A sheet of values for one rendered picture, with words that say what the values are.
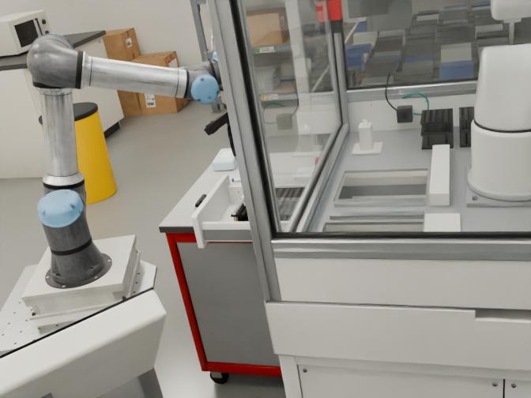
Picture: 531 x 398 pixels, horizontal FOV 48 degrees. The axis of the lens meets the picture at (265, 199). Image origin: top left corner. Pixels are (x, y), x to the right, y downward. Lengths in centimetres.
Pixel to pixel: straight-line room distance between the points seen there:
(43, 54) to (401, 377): 113
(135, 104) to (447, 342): 537
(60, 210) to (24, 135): 355
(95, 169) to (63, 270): 266
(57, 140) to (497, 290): 120
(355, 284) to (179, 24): 532
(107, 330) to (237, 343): 145
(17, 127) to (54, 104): 348
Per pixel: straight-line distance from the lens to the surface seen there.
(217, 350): 237
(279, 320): 129
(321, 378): 139
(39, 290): 178
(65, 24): 663
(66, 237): 171
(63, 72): 158
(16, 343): 175
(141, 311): 90
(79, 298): 175
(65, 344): 89
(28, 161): 530
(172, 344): 280
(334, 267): 119
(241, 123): 110
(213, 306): 224
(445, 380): 135
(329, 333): 129
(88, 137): 429
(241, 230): 171
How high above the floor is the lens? 167
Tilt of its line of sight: 25 degrees down
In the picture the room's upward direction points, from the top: 10 degrees counter-clockwise
